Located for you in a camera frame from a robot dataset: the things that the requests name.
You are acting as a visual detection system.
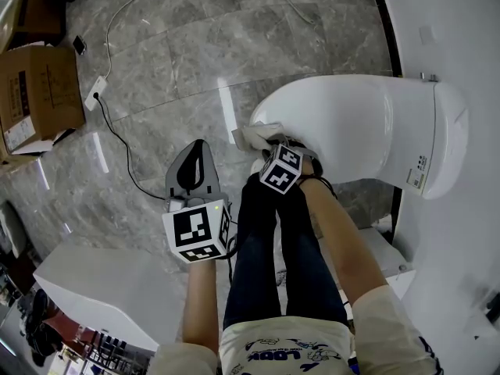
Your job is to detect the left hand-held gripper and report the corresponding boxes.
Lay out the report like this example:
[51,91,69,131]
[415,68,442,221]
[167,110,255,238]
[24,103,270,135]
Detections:
[162,138,235,265]

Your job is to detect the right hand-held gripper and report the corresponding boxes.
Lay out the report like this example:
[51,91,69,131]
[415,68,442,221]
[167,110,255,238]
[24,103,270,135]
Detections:
[258,141,320,195]

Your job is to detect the white wiping cloth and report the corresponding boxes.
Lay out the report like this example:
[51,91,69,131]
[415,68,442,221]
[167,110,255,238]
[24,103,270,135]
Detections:
[231,122,292,155]

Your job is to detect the white toilet lid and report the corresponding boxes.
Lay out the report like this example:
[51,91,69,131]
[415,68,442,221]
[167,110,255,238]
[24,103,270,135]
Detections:
[249,74,403,183]

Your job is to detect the person's left forearm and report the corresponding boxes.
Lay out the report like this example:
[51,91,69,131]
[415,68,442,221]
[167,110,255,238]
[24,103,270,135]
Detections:
[182,262,220,355]

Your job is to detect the person's right forearm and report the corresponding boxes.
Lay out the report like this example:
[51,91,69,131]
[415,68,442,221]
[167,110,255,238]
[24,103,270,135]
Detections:
[298,177,388,316]

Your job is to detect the white toilet with tank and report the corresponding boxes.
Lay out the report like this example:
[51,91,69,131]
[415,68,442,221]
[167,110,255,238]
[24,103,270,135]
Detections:
[249,73,470,201]

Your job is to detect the person's dark trousers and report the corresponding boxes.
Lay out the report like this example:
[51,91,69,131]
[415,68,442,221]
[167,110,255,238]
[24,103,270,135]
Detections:
[223,172,348,331]

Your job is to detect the white cabinet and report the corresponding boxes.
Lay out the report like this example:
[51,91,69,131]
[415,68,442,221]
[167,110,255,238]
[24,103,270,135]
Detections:
[280,224,417,300]

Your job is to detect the white power strip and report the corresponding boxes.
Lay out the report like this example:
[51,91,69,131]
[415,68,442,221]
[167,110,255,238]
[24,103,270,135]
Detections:
[84,75,109,112]

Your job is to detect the glossy white fixture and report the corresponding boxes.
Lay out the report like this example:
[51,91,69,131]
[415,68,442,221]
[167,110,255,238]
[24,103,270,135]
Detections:
[33,246,184,353]

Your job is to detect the large open cardboard box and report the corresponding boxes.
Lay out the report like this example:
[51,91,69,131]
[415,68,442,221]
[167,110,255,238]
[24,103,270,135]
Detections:
[0,45,87,159]

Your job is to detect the person's printed cream shirt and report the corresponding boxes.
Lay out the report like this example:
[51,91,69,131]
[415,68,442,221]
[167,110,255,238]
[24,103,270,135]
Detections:
[155,285,445,375]

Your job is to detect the closed cardboard box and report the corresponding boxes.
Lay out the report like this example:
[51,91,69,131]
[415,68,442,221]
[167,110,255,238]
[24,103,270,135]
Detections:
[0,0,67,54]

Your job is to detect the black power cable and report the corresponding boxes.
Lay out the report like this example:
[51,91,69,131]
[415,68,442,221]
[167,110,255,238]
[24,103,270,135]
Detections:
[97,95,169,202]

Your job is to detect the thin white hose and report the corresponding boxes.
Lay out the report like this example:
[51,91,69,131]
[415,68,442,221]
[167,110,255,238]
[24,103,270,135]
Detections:
[259,0,316,25]

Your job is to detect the white cable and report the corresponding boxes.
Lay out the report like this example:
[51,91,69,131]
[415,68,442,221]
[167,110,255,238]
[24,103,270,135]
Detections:
[104,0,152,78]

